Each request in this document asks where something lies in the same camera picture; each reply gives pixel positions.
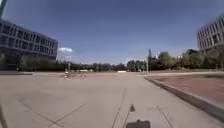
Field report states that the grey stone kerb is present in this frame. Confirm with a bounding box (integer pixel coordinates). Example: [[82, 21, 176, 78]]
[[144, 75, 224, 123]]

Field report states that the red-brown bare ground bed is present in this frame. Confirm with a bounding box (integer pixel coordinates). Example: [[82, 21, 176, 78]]
[[155, 74, 224, 108]]

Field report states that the pale pole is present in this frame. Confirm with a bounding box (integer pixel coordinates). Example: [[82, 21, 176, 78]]
[[145, 58, 150, 75]]

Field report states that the grey slab paved plaza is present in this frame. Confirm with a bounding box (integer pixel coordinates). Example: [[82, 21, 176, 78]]
[[0, 71, 224, 128]]

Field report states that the grey grid-window building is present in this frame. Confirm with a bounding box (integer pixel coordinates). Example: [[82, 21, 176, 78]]
[[195, 13, 224, 53]]

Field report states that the row of trees before building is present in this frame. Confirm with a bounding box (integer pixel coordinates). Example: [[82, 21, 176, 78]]
[[0, 53, 68, 72]]

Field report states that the distant row of trees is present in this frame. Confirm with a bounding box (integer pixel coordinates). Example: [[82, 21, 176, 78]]
[[66, 46, 224, 73]]

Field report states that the large glass office building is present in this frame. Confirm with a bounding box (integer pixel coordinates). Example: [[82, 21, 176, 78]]
[[0, 19, 60, 70]]

